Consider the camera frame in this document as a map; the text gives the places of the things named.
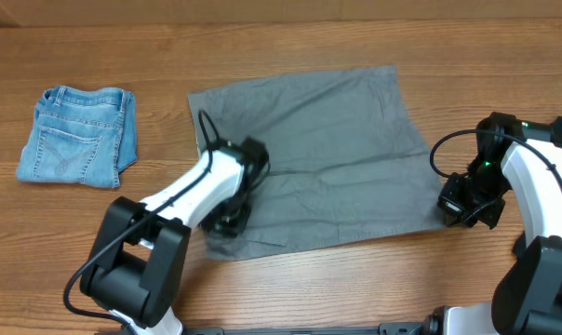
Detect grey shorts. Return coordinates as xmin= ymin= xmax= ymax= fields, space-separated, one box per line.
xmin=188 ymin=66 xmax=445 ymax=261

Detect folded blue denim jeans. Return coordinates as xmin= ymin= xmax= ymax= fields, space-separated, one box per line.
xmin=16 ymin=86 xmax=138 ymax=189

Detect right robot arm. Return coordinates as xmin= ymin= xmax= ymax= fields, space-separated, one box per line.
xmin=415 ymin=113 xmax=562 ymax=334

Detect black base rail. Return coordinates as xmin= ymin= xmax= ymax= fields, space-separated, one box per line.
xmin=183 ymin=322 xmax=423 ymax=335

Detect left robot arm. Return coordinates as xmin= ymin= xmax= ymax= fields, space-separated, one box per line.
xmin=77 ymin=138 xmax=269 ymax=334

